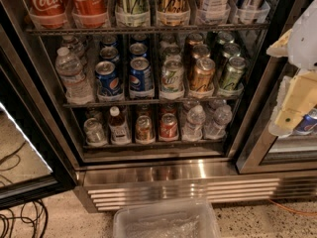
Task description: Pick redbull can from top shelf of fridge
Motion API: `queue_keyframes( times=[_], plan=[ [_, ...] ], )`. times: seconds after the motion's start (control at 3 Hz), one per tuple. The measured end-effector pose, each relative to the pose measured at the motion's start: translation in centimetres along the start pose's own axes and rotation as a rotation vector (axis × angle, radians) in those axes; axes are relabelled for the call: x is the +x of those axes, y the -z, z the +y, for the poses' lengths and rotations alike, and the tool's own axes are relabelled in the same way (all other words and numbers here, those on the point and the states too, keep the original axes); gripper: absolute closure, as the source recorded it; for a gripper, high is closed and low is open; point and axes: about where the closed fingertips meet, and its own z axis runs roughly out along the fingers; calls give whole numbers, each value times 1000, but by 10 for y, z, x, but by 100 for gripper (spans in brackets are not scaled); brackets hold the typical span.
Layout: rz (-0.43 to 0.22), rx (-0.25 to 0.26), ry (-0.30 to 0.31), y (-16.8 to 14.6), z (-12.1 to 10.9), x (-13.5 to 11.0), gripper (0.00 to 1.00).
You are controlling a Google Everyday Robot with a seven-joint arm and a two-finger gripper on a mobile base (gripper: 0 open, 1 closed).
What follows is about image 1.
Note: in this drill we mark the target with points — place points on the green tall drink can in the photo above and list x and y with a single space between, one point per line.
132 13

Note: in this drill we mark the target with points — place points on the small water bottle right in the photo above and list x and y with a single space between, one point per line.
216 128

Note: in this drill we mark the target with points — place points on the green soda can front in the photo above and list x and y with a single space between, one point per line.
231 76

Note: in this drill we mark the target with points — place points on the blue pepsi can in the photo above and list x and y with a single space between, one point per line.
109 86
141 83

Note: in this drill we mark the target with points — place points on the large clear water bottle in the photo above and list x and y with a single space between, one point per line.
79 90

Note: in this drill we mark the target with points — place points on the blue Pepsi can front left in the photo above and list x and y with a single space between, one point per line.
109 86

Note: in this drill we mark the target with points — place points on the gold soda can front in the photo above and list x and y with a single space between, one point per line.
201 79

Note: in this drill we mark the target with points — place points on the wire shelf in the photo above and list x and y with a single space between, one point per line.
146 101
146 30

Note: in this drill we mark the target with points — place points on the middle wire shelf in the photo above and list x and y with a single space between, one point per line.
146 101

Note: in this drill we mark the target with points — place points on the white green soda can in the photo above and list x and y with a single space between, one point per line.
171 80

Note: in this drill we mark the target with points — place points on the top wire shelf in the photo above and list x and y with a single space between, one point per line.
146 30

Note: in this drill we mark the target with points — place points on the open glass fridge door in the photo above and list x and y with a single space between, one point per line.
34 150

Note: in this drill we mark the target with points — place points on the blue can behind right door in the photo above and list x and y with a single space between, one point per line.
307 124

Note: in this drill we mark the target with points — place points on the small water bottle left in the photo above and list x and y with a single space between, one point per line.
194 120

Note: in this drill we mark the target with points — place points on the gold tall drink can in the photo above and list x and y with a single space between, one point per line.
173 12

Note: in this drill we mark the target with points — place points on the white labelled drink bottle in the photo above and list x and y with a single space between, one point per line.
212 12

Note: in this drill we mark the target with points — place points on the orange brown can bottom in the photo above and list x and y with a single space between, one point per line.
144 130

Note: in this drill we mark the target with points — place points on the red Coca-Cola can right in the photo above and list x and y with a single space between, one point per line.
90 13

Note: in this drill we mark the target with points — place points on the red can bottom shelf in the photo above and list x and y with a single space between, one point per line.
168 129

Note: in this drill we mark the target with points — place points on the amber juice bottle white cap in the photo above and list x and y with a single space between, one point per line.
120 133

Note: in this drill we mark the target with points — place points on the red coca-cola can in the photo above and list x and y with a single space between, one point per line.
48 13
90 13

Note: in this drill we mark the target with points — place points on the silver can bottom left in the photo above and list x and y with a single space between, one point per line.
95 135

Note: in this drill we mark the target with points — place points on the clear plastic bin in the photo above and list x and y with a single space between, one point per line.
175 218

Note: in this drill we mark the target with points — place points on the red Coca-Cola can left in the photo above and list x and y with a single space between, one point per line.
48 13

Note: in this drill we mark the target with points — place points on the stainless steel fridge vent grille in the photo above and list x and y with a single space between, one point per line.
112 187

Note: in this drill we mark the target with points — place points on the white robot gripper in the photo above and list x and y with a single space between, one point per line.
306 42

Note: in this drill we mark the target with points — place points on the small water bottle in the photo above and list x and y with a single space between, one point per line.
216 128
194 120

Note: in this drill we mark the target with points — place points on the blue Pepsi can front right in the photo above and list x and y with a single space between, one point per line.
141 83

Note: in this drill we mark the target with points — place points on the closed right fridge door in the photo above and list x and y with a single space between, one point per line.
255 149

